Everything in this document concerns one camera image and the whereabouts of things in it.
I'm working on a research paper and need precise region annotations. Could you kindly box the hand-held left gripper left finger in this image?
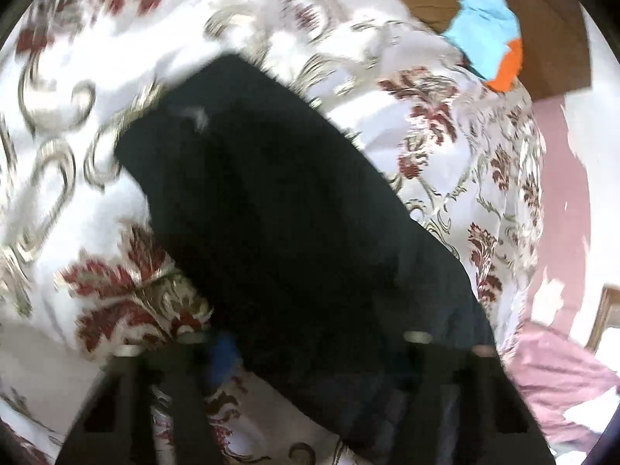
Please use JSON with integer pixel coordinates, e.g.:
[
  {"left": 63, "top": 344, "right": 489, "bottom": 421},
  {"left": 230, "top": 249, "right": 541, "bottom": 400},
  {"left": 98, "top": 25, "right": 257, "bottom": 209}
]
[{"left": 54, "top": 332, "right": 245, "bottom": 465}]

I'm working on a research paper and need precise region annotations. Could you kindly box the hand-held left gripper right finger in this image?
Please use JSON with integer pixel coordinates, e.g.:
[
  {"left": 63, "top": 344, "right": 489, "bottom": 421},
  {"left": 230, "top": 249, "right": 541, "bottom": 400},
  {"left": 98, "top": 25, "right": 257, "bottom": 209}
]
[{"left": 387, "top": 332, "right": 558, "bottom": 465}]

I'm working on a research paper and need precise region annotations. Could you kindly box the black garment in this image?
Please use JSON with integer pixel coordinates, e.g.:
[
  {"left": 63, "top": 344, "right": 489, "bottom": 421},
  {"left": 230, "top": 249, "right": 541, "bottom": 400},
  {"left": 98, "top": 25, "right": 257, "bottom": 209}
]
[{"left": 114, "top": 53, "right": 499, "bottom": 465}]

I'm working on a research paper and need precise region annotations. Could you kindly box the pink sheet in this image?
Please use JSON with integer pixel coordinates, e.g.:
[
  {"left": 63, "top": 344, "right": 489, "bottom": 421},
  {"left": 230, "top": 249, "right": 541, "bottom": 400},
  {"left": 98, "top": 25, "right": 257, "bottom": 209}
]
[{"left": 508, "top": 319, "right": 620, "bottom": 457}]

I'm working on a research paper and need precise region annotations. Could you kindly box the wooden framed window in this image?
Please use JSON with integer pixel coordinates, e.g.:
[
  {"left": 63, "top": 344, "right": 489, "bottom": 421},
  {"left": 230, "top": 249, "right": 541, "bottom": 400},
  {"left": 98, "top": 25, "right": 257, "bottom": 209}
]
[{"left": 587, "top": 286, "right": 620, "bottom": 350}]

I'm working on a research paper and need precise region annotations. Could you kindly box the floral white bedspread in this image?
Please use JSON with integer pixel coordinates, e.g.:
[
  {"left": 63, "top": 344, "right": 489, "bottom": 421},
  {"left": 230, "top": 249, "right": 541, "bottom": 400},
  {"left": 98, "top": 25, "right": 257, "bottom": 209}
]
[{"left": 0, "top": 0, "right": 548, "bottom": 465}]

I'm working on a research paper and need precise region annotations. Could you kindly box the light blue cloth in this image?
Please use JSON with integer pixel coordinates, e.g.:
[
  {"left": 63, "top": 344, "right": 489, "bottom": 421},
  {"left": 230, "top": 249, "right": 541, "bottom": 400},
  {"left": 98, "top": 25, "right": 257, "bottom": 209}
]
[{"left": 443, "top": 0, "right": 522, "bottom": 81}]

